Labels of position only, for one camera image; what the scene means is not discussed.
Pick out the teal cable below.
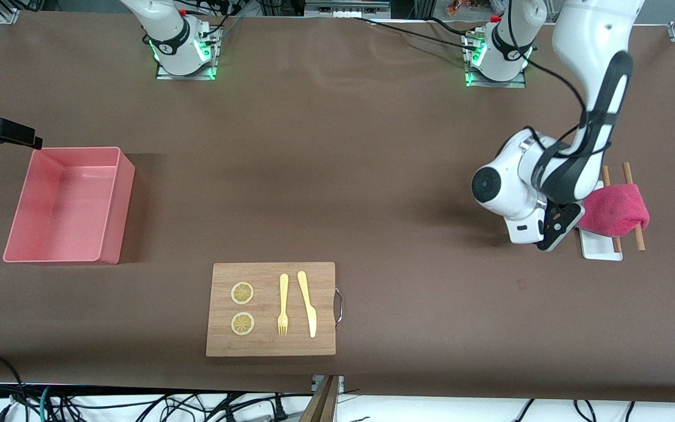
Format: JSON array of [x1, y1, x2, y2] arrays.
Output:
[[37, 385, 57, 422]]

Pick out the wooden cutting board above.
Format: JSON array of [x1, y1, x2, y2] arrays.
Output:
[[206, 262, 336, 357]]

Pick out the brown wooden beam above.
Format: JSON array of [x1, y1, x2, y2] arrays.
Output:
[[299, 375, 341, 422]]

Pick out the yellow knife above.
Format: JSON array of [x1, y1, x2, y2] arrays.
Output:
[[297, 270, 318, 339]]

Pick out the yellow fork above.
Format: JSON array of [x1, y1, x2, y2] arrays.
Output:
[[277, 273, 289, 337]]

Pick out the white rack tray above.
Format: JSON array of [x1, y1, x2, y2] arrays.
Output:
[[577, 227, 623, 261]]

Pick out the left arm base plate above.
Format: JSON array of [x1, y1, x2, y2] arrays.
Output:
[[465, 29, 527, 89]]

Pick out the black cable on table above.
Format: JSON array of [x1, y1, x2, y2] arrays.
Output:
[[354, 16, 482, 50]]

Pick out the red cloth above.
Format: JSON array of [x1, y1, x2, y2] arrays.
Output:
[[577, 183, 650, 238]]

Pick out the small metal bracket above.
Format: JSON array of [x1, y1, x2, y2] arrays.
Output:
[[312, 375, 345, 394]]

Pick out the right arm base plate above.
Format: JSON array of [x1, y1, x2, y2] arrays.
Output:
[[156, 23, 218, 81]]

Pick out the pink plastic bin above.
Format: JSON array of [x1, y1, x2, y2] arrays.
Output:
[[2, 147, 136, 266]]

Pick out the silver metal rail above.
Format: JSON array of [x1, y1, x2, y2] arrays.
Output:
[[305, 0, 391, 18]]

